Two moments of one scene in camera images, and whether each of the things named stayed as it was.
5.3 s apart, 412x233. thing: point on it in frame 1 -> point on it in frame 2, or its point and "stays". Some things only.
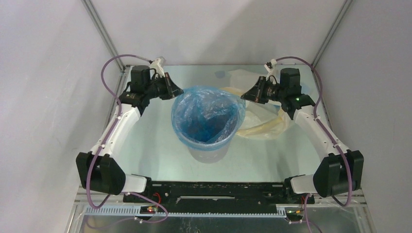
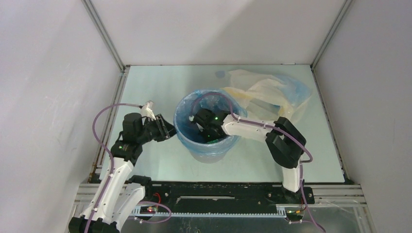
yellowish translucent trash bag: x=260 y=121 stays
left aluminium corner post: x=94 y=16 stays
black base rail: x=216 y=197 stays
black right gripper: x=259 y=91 -> x=203 y=126
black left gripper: x=171 y=90 -> x=166 y=129
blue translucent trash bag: x=207 y=118 stays
